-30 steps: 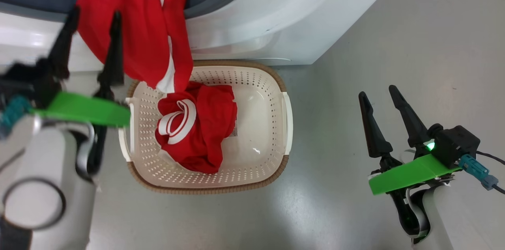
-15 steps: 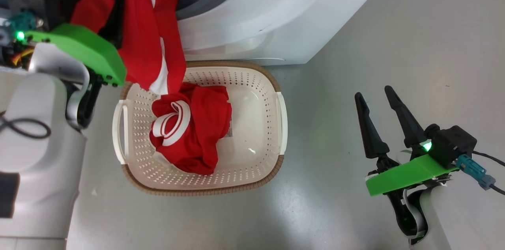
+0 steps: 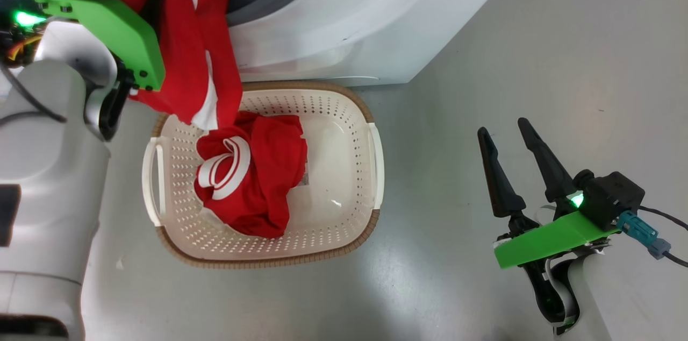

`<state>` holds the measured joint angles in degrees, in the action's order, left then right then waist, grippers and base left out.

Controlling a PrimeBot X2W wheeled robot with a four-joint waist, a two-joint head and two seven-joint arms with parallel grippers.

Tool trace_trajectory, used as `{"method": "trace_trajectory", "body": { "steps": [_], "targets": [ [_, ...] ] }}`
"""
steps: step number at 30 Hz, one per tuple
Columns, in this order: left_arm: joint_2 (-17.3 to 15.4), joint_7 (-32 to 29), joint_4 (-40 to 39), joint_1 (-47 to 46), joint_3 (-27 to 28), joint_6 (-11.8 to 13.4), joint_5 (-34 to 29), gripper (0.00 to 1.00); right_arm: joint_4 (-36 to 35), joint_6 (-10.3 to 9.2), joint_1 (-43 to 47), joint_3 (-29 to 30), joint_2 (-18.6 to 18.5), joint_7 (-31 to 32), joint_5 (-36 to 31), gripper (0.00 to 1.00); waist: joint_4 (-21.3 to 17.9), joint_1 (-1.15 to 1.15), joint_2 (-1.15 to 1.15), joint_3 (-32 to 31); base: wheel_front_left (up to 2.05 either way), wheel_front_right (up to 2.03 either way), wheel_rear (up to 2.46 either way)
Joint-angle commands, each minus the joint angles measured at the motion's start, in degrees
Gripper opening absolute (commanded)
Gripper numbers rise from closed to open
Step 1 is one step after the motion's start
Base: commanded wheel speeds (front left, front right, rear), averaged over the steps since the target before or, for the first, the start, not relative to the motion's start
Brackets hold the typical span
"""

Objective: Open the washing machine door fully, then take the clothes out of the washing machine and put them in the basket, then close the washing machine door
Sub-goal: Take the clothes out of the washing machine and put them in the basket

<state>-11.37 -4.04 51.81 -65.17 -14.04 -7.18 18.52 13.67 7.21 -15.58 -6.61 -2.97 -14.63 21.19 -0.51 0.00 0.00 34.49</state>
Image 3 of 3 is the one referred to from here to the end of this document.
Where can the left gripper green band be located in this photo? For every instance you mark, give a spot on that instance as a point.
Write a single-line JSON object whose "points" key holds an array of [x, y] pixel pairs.
{"points": [[123, 40]]}

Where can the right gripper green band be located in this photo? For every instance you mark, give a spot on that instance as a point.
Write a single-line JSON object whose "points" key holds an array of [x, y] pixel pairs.
{"points": [[548, 241]]}

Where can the red garment with white stripe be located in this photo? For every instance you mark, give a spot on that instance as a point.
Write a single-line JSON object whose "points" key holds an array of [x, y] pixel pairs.
{"points": [[183, 50]]}

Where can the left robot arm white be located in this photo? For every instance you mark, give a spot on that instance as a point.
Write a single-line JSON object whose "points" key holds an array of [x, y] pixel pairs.
{"points": [[43, 169]]}

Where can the cream perforated laundry basket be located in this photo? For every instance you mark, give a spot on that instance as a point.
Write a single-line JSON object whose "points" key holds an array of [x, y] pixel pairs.
{"points": [[333, 222]]}

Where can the white front-load washing machine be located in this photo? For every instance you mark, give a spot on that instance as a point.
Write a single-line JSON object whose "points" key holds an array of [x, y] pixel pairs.
{"points": [[349, 23]]}

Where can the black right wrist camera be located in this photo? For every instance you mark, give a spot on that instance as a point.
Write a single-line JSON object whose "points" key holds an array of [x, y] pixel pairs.
{"points": [[613, 198]]}

